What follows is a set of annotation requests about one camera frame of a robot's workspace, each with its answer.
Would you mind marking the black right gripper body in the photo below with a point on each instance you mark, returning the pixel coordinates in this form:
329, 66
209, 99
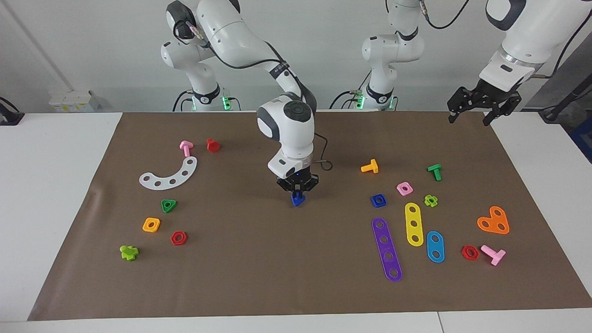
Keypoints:
298, 179

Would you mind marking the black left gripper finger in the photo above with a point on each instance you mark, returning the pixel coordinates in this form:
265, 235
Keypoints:
453, 114
490, 115

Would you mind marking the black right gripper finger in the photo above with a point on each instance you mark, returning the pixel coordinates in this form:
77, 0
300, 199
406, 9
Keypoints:
304, 190
294, 191

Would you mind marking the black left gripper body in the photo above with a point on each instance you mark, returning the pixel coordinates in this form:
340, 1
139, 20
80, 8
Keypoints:
485, 98

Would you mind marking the blue triangular head screw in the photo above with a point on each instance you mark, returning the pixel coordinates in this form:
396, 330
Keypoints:
297, 201

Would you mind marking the blue square nut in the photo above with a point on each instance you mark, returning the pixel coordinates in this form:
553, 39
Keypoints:
373, 202

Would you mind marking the orange plastic screw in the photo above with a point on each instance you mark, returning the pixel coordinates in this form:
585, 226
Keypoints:
372, 167

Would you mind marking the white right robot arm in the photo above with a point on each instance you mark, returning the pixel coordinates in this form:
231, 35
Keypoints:
286, 125

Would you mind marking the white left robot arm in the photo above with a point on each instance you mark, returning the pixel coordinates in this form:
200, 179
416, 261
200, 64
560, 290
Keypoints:
393, 48

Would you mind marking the green plastic screw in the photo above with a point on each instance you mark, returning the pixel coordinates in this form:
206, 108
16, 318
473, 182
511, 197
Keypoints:
435, 172

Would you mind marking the lime flower nut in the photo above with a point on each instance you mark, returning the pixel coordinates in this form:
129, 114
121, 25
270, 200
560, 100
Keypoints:
434, 202

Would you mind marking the red plastic screw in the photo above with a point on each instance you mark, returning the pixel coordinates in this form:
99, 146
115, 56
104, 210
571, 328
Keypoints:
212, 146

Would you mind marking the pink square nut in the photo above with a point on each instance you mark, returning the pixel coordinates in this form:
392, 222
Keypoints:
399, 190

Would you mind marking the pink plastic screw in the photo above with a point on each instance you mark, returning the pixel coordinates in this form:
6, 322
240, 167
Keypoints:
186, 149
495, 255

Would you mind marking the green triangle nut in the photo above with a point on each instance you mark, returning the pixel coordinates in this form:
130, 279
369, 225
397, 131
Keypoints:
173, 203

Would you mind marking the red hexagon nut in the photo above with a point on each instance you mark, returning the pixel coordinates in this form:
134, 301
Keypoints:
173, 240
464, 254

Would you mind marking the orange square nut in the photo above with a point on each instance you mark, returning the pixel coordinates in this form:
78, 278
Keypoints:
145, 226

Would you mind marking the lime cross head screw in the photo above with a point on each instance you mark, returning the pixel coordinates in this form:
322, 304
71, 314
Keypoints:
129, 253

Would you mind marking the brown table mat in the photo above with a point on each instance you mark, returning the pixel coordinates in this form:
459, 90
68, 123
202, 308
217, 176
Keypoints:
286, 259

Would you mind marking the black tripod stand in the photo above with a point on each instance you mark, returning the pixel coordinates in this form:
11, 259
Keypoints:
569, 99

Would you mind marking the green lit connector box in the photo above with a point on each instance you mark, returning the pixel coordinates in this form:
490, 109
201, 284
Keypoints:
226, 102
359, 101

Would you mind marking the blue crate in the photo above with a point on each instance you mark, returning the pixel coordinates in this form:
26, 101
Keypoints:
585, 138

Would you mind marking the purple four-hole strip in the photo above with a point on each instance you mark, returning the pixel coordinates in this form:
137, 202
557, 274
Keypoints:
387, 247

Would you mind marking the orange heart three-hole plate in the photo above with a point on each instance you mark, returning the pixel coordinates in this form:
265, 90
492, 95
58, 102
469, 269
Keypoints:
494, 221

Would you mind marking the yellow three-hole strip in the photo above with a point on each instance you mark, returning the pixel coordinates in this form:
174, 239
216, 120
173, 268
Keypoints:
413, 216

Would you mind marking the white curved five-hole plate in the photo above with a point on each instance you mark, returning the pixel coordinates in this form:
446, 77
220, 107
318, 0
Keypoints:
178, 177

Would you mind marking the blue two-hole strip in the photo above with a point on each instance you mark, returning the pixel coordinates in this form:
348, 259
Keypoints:
435, 247

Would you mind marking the white box with labels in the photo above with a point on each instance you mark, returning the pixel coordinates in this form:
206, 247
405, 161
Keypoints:
74, 101

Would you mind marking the black clamp base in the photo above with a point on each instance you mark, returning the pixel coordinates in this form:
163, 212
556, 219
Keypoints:
9, 118

